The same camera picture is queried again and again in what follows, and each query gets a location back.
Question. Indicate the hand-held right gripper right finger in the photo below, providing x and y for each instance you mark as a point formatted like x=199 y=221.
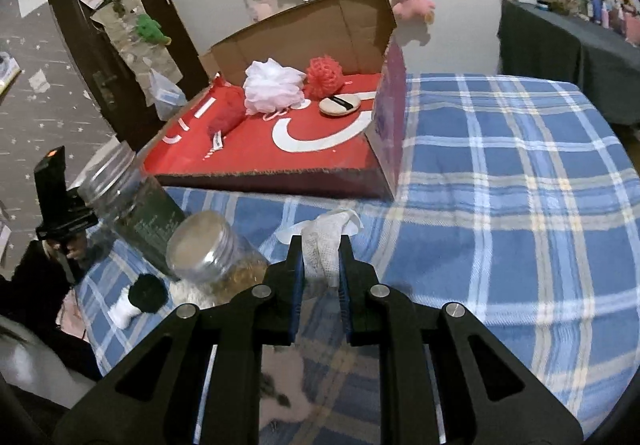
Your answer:
x=344 y=285

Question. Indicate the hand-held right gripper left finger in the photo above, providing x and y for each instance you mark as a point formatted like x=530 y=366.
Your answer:
x=298 y=275

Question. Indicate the white tissue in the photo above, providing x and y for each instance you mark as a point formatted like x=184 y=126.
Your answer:
x=320 y=235

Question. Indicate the cardboard box with red lining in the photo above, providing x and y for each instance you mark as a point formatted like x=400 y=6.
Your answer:
x=280 y=165

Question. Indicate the black scrunchie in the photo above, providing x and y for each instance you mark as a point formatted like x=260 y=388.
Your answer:
x=147 y=292

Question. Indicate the white fuzzy roll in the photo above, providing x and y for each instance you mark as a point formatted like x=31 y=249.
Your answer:
x=122 y=314

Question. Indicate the beige powder puff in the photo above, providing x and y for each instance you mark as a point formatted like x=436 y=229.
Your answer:
x=332 y=107

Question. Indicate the white mesh bath pouf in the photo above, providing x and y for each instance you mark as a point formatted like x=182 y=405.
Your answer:
x=272 y=85

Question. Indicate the red mesh bath pouf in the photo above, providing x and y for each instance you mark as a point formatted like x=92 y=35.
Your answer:
x=324 y=75

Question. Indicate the glass jar with metal lid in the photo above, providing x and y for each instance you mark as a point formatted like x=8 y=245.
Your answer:
x=145 y=220

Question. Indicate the person's black garment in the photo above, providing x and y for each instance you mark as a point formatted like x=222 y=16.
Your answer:
x=30 y=290

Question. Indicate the clear plastic jar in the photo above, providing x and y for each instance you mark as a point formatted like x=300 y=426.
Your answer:
x=200 y=245

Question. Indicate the dark brown door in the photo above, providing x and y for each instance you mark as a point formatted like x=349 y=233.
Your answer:
x=90 y=60

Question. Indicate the clear plastic bag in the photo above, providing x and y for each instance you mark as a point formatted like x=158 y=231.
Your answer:
x=167 y=95

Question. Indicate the hanging fabric organizer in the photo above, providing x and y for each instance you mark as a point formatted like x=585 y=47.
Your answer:
x=135 y=55

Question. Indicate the blue plaid blanket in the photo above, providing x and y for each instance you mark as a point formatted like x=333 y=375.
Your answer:
x=500 y=225

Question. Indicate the green plush toy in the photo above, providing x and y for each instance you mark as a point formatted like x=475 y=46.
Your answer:
x=150 y=27

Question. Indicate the pink bunny plush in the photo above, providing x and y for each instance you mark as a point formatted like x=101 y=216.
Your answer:
x=260 y=7

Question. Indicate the grey cloth covered table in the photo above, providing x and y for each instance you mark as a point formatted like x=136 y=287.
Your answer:
x=575 y=55

